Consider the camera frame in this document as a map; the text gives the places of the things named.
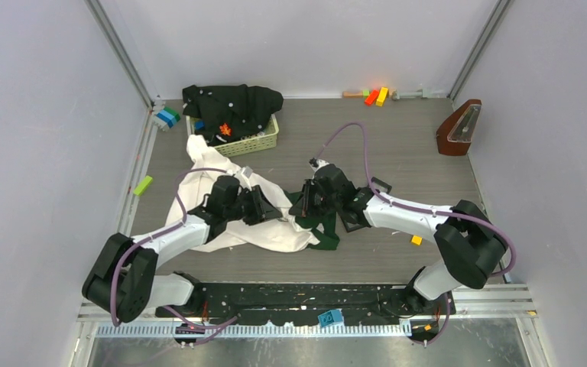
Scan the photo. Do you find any wooden block at wall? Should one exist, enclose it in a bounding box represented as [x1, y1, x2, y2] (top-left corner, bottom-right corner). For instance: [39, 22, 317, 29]
[342, 90, 364, 98]

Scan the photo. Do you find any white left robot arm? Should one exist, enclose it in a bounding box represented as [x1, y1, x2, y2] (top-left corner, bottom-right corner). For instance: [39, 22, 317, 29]
[82, 175, 283, 325]

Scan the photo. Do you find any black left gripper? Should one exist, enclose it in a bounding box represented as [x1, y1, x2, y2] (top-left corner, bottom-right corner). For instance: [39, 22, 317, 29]
[224, 185, 281, 226]

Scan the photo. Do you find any brown wooden metronome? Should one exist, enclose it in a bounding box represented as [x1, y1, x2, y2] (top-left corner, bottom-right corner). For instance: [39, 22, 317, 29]
[436, 99, 482, 156]

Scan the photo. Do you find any black garment in basket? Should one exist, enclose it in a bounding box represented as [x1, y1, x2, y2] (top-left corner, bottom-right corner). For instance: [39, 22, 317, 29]
[182, 84, 284, 146]

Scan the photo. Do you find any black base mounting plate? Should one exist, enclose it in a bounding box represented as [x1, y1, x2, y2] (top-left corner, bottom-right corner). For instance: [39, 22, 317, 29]
[174, 283, 456, 326]

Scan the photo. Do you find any black square display box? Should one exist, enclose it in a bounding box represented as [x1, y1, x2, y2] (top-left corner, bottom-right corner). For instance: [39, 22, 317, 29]
[371, 177, 392, 194]
[338, 210, 371, 233]

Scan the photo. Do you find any lime green block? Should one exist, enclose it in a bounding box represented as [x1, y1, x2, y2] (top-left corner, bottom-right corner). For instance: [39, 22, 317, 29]
[132, 175, 153, 196]

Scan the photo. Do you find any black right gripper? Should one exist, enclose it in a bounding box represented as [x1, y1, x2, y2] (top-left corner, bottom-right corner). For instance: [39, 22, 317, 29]
[290, 180, 341, 219]

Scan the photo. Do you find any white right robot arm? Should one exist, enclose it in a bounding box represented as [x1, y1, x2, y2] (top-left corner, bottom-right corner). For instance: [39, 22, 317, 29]
[289, 162, 508, 314]

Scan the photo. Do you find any yellow block on table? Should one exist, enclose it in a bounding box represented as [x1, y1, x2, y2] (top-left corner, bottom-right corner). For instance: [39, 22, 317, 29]
[410, 235, 423, 246]

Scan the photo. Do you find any teal block on rail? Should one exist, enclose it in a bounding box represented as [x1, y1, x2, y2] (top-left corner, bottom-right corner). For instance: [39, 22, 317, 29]
[317, 309, 344, 328]

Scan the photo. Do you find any yellow block at wall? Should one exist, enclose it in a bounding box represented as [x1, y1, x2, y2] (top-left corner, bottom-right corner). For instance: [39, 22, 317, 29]
[375, 87, 389, 106]

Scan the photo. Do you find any blue and green block stack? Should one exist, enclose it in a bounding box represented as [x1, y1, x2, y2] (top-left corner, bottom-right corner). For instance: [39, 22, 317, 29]
[152, 107, 181, 132]

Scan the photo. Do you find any white and green t-shirt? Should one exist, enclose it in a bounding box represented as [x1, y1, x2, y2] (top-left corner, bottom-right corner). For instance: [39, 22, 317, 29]
[178, 135, 339, 252]

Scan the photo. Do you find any orange block at wall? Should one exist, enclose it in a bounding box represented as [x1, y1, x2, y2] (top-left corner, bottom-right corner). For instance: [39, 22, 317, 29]
[364, 89, 379, 106]

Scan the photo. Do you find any yellow-green perforated basket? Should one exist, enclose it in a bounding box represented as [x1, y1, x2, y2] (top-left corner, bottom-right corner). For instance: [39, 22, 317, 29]
[186, 112, 279, 157]

